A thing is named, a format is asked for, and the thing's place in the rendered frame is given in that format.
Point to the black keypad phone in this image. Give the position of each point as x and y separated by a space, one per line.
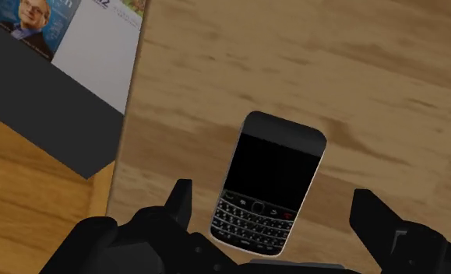
270 178

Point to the light wooden table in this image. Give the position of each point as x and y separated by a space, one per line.
286 60

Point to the magazine with man's portrait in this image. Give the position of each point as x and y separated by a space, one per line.
96 53

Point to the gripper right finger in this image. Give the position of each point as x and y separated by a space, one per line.
407 246

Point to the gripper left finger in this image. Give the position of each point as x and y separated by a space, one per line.
149 243

